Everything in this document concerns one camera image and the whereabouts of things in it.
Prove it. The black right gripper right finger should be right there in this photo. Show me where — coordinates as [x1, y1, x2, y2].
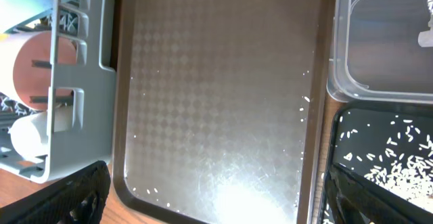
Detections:
[326, 164, 432, 224]

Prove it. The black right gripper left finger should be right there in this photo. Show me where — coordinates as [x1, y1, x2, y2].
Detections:
[1, 160, 111, 223]

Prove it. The white green cup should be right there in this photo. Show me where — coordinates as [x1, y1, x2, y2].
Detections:
[9, 106, 73, 158]

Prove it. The white bowl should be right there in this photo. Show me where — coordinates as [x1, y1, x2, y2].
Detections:
[0, 30, 78, 112]

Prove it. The white tissue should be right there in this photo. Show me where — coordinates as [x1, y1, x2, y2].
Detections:
[417, 0, 433, 47]

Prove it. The light blue bowl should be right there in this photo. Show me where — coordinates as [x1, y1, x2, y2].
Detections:
[1, 0, 53, 33]

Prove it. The black waste bin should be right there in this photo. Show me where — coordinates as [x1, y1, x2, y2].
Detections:
[317, 101, 432, 223]

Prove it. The rice and peanut waste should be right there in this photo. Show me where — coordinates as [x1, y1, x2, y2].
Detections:
[332, 109, 432, 212]

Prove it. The grey dish rack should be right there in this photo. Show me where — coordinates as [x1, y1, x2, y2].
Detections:
[1, 0, 116, 183]

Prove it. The clear plastic bin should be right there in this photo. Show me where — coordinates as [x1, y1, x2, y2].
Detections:
[327, 0, 432, 104]

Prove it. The dark brown tray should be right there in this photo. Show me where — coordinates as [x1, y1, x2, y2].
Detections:
[112, 0, 335, 223]

